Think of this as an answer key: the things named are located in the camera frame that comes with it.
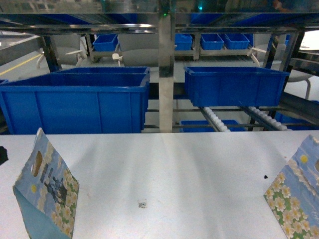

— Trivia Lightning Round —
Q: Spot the blue bin on rollers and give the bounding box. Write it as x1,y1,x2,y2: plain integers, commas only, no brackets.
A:
184,67,290,107

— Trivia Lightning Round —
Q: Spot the small blue bin far centre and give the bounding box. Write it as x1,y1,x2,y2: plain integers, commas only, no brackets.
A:
200,34,224,50

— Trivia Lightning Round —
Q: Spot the small blue bin far left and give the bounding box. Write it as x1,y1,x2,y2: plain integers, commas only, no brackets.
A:
93,34,118,52

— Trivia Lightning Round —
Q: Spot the small blue bin far right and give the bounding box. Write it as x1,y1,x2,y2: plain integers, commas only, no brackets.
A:
222,33,249,50

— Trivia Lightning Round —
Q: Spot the black object at left edge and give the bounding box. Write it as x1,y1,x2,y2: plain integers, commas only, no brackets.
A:
0,146,8,165

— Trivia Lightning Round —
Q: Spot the blue bin under rollers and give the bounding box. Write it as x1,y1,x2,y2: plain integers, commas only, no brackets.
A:
179,119,246,133

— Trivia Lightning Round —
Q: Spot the QR code sticker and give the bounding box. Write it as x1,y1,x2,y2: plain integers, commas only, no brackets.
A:
138,199,148,209

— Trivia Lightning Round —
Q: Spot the flower gift bag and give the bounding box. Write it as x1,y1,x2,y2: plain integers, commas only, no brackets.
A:
264,135,319,239
13,128,80,239

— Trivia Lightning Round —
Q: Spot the steel vertical post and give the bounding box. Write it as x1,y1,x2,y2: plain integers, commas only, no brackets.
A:
159,10,174,133

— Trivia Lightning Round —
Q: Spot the large blue bin left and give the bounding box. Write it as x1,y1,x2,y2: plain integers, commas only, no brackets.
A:
0,73,150,134

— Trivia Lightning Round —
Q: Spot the small blue bin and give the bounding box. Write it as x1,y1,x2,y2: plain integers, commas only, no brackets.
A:
93,34,118,52
222,33,249,50
200,34,224,50

